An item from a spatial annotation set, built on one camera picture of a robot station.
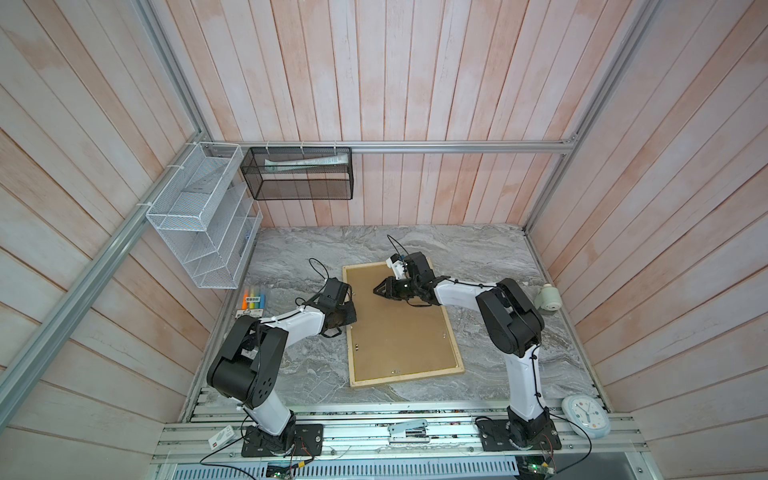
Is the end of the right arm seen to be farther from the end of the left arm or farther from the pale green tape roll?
the pale green tape roll

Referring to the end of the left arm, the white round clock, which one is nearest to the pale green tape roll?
the white round clock

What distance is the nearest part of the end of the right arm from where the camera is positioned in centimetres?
78

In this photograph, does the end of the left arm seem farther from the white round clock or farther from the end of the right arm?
the white round clock

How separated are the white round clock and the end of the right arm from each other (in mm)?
451

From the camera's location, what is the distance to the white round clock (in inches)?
29.3
